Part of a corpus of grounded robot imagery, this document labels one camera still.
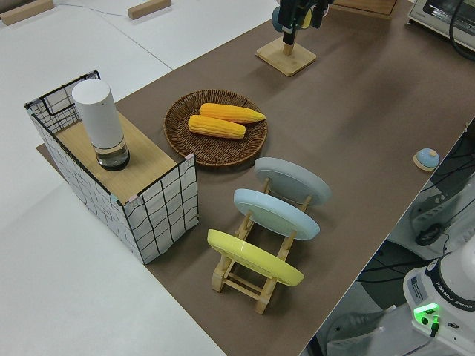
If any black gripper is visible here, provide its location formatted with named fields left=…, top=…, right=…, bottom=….
left=278, top=0, right=329, bottom=46

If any wooden drawer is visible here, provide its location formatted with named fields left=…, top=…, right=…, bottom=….
left=329, top=0, right=399, bottom=21

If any dark blue mug yellow inside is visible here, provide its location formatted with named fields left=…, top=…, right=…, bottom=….
left=271, top=5, right=313, bottom=31

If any wooden mug stand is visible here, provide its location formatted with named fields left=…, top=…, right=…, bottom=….
left=255, top=36, right=318, bottom=78

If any brown table mat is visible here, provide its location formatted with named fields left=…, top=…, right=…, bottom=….
left=35, top=0, right=475, bottom=356

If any yellow corn cob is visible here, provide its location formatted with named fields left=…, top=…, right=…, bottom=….
left=199, top=103, right=267, bottom=125
left=188, top=114, right=247, bottom=140

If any white toaster oven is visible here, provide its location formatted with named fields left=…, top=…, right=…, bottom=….
left=406, top=0, right=475, bottom=47

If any grey plate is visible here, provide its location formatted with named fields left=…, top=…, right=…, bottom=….
left=254, top=156, right=332, bottom=207

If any plain wooden block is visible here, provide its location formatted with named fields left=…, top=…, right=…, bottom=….
left=128, top=0, right=172, bottom=20
left=0, top=0, right=55, bottom=26

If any round wicker basket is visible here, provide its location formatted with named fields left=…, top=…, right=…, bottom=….
left=163, top=88, right=269, bottom=171

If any light blue plate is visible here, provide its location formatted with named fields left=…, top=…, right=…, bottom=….
left=233, top=188, right=321, bottom=241

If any white cylinder with clear base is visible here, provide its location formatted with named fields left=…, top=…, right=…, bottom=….
left=71, top=79, right=131, bottom=172

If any grid-patterned box with wood top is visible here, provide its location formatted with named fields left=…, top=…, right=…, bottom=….
left=24, top=70, right=200, bottom=265

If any yellow plate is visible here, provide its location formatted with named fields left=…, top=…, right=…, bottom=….
left=206, top=228, right=305, bottom=286

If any wooden plate rack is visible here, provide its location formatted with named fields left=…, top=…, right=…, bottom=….
left=212, top=177, right=312, bottom=315

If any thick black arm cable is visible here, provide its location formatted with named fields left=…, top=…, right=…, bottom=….
left=447, top=0, right=475, bottom=64

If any black floor cable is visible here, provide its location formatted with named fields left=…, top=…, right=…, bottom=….
left=415, top=224, right=445, bottom=248

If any black wire rack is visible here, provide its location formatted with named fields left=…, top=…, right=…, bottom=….
left=39, top=70, right=102, bottom=134

